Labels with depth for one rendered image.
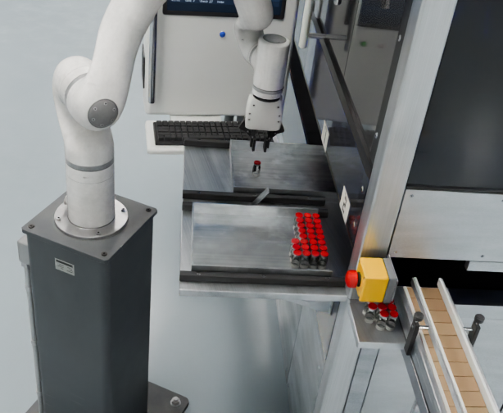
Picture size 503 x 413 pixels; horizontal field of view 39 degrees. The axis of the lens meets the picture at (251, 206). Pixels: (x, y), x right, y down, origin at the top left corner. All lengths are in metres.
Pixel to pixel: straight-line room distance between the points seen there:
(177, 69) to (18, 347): 1.17
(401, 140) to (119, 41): 0.65
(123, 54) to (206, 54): 0.82
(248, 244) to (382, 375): 0.49
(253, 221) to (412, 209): 0.50
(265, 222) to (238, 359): 0.94
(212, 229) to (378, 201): 0.50
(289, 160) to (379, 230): 0.66
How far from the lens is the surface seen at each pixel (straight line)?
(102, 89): 1.62
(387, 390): 1.98
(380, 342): 1.63
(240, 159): 2.15
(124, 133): 4.00
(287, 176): 2.09
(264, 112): 1.95
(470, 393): 1.53
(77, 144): 1.74
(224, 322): 2.85
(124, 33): 1.63
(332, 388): 1.93
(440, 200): 1.57
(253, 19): 1.78
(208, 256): 1.76
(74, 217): 1.85
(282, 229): 1.88
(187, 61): 2.43
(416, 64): 1.39
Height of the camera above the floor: 2.00
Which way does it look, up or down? 35 degrees down
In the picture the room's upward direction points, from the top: 7 degrees clockwise
